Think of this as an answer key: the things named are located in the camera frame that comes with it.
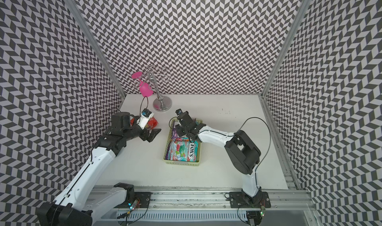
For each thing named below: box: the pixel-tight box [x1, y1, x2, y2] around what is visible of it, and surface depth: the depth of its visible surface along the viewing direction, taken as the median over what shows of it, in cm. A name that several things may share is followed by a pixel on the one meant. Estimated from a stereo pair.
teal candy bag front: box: [168, 139, 199, 163], surface depth 84 cm
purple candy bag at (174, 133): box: [171, 128, 179, 139], surface depth 88 cm
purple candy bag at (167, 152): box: [165, 142, 171, 160], surface depth 84 cm
